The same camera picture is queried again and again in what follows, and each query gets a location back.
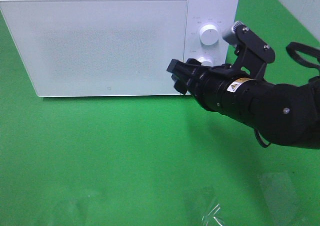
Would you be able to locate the white microwave door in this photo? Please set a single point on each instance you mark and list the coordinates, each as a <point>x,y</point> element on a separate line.
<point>98,48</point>

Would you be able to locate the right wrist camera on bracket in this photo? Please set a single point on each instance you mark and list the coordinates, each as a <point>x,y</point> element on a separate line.
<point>252,52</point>

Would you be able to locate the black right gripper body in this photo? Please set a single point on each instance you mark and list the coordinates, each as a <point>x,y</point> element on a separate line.
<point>207,84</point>

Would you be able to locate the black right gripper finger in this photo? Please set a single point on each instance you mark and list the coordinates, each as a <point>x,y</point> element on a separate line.
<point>183,87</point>
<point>189,68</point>

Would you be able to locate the white microwave knob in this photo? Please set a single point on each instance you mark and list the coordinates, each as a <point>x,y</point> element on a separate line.
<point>206,61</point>
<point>209,34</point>

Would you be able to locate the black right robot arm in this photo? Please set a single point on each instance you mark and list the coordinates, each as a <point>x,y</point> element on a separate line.
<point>281,114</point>

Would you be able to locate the white microwave oven body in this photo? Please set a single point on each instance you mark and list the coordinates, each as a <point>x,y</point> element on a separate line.
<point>212,9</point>

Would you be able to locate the clear tape piece on table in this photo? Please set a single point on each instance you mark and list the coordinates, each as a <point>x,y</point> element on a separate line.
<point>212,217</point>

